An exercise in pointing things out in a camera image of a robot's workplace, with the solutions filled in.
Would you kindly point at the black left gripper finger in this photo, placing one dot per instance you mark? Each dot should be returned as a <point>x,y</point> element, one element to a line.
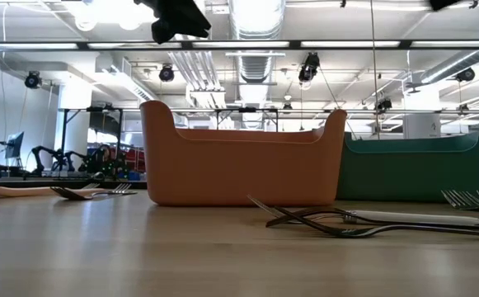
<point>167,29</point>
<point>195,24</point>

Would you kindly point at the overhead light bar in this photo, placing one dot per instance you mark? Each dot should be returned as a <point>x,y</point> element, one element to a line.
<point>239,43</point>

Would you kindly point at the red storage cart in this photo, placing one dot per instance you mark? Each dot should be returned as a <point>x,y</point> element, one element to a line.
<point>134,158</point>

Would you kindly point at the person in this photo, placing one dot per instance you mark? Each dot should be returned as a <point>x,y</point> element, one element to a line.
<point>102,158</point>

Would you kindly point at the orange plastic bin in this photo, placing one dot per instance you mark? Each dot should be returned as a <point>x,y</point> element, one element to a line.
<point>243,173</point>

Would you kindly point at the green plastic bin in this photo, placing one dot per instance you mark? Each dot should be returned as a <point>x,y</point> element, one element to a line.
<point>420,173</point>

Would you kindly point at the background monitor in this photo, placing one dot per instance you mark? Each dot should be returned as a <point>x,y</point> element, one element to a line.
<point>15,145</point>

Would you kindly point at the silver ceiling duct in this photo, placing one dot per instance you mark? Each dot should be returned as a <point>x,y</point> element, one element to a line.
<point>255,66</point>

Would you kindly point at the black gantry frame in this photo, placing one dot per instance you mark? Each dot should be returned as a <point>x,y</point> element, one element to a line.
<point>247,109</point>
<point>105,123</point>

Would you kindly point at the black aluminium table frame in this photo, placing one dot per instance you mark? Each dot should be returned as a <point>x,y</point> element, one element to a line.
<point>138,184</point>

